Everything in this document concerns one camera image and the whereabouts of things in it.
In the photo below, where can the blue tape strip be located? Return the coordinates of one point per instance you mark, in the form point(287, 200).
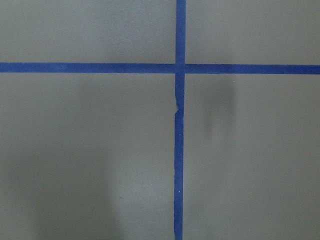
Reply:
point(178, 162)
point(75, 67)

